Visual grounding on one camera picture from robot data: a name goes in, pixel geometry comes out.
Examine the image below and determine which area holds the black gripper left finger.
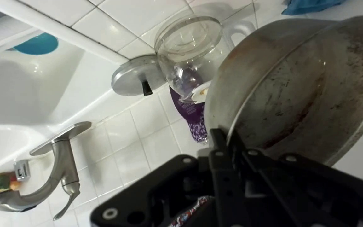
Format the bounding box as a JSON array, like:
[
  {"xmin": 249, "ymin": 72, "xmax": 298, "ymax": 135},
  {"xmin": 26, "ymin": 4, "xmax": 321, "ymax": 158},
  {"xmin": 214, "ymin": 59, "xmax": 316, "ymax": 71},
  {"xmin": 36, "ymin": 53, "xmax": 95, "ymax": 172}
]
[{"xmin": 89, "ymin": 128, "xmax": 249, "ymax": 227}]

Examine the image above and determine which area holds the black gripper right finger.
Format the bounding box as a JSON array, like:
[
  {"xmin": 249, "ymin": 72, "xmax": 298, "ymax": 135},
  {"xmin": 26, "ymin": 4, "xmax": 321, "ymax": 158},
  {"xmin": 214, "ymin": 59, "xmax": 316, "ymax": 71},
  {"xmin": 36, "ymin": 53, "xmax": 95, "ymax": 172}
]
[{"xmin": 230, "ymin": 132, "xmax": 363, "ymax": 227}]

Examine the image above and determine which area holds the steel pan with black handle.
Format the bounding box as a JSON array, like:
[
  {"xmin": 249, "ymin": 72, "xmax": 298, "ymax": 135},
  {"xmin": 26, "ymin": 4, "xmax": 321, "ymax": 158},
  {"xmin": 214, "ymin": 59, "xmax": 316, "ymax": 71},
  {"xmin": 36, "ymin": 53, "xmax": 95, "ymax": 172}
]
[{"xmin": 203, "ymin": 16, "xmax": 363, "ymax": 167}]

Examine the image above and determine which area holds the white kitchen sink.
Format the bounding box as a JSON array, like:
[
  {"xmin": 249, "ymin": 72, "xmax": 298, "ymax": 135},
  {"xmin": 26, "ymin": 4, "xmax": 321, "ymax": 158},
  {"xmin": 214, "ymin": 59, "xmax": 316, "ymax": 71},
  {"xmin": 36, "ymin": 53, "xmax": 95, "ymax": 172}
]
[{"xmin": 0, "ymin": 0, "xmax": 128, "ymax": 180}]

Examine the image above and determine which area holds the purple dish soap bottle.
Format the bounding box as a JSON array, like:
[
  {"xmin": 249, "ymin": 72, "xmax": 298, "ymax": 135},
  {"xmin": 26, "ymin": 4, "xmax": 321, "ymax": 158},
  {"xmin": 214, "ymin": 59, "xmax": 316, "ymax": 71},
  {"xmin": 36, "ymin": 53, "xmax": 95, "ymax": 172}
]
[{"xmin": 167, "ymin": 81, "xmax": 210, "ymax": 146}]

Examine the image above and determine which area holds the brushed metal faucet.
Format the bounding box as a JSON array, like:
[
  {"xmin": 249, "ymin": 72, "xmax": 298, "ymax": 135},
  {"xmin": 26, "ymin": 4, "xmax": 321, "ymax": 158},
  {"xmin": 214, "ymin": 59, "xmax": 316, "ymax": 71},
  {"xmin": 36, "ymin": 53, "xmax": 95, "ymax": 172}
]
[{"xmin": 0, "ymin": 120, "xmax": 93, "ymax": 221}]

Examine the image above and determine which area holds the glass coffee carafe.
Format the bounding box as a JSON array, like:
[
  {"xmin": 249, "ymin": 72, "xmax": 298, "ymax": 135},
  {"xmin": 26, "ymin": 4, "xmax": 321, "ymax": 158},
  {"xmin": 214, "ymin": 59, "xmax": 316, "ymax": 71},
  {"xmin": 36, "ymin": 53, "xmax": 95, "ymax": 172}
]
[{"xmin": 152, "ymin": 16, "xmax": 257, "ymax": 101}]

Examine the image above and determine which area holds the blue terry towel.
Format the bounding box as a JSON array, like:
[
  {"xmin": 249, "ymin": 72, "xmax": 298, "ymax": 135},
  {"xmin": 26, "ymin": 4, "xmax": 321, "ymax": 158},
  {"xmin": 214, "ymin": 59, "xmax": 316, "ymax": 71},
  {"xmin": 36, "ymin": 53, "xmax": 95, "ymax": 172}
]
[{"xmin": 280, "ymin": 0, "xmax": 348, "ymax": 17}]

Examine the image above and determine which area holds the white cutting board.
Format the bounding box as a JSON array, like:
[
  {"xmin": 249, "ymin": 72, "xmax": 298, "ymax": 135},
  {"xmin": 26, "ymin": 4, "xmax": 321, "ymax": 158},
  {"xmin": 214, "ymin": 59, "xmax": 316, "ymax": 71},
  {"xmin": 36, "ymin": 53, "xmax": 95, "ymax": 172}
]
[{"xmin": 0, "ymin": 17, "xmax": 44, "ymax": 61}]

